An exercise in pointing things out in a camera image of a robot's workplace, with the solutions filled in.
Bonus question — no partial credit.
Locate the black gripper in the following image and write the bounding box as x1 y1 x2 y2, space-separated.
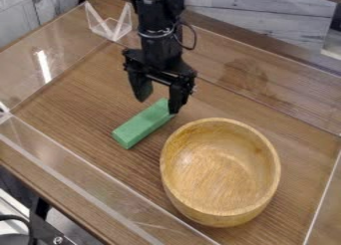
123 31 197 115

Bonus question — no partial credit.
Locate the green rectangular block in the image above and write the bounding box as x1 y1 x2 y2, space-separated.
112 99 173 149

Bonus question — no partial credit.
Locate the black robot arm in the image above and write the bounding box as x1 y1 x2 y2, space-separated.
123 0 197 115

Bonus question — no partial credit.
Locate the brown wooden bowl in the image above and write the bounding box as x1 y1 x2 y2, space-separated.
161 118 281 228

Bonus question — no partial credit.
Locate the black table leg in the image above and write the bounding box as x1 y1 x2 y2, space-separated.
30 197 51 220

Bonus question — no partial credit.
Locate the black chair part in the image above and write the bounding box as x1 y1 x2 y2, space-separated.
0 214 78 245

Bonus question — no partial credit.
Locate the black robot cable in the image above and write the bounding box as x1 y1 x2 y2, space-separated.
171 21 197 52

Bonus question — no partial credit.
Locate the clear acrylic corner bracket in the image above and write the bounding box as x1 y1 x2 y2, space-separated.
84 2 134 42

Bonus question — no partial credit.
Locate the clear acrylic front wall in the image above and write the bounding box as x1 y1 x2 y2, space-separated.
0 103 219 245

